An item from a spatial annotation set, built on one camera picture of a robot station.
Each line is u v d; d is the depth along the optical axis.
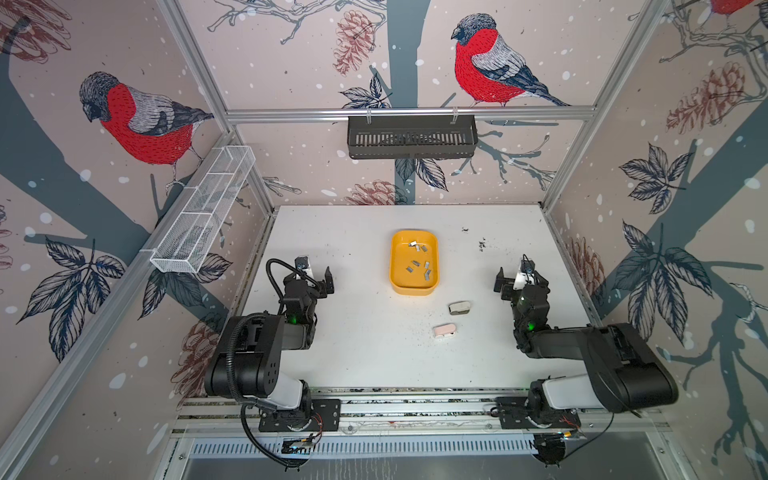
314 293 0.75
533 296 0.66
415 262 1.04
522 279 0.77
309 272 0.81
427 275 1.01
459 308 0.90
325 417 0.73
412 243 1.08
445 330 0.86
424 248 1.07
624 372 0.44
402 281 0.98
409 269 1.01
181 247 0.71
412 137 1.04
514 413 0.73
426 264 1.03
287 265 0.75
